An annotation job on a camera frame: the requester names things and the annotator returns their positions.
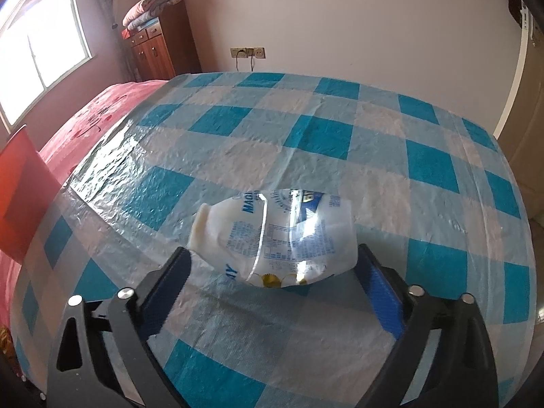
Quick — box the red bedspread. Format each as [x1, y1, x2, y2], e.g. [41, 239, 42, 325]
[0, 79, 171, 349]

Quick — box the folded patterned quilt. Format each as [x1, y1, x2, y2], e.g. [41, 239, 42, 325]
[122, 0, 186, 30]

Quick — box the wooden cabinet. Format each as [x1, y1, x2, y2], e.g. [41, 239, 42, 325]
[127, 2, 202, 81]

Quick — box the window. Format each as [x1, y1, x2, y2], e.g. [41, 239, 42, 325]
[0, 0, 92, 126]

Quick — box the white plastic pouch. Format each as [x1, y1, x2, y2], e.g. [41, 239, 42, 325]
[187, 187, 358, 290]

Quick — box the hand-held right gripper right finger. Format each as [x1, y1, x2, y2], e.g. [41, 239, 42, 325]
[356, 244, 499, 408]

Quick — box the cream door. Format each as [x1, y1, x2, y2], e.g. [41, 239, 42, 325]
[495, 4, 544, 205]

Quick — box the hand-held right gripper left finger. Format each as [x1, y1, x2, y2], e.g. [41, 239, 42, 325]
[47, 246, 193, 408]

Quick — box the grey curtain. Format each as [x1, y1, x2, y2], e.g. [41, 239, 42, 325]
[91, 0, 141, 81]

